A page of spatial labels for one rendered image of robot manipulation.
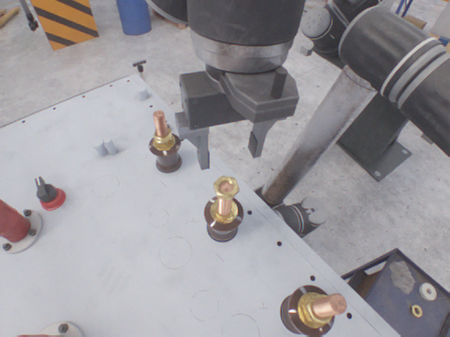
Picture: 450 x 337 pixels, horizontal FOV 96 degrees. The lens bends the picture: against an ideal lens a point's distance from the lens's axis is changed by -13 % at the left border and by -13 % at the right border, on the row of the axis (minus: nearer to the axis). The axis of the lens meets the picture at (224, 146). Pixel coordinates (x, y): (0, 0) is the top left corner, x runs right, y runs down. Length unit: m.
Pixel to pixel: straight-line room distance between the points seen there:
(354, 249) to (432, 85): 1.99
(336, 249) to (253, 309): 1.76
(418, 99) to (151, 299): 0.69
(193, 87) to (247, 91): 0.08
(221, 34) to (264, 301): 0.55
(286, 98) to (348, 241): 2.22
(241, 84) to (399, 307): 1.27
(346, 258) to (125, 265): 1.94
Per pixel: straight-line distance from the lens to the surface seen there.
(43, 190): 0.75
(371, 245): 2.49
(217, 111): 0.27
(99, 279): 0.66
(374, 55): 0.56
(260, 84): 0.21
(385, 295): 1.34
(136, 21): 5.13
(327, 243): 2.28
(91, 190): 0.78
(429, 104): 0.53
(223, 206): 0.50
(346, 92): 0.62
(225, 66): 0.22
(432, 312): 1.47
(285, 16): 0.21
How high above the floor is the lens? 1.96
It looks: 49 degrees down
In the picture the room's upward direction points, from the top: 4 degrees clockwise
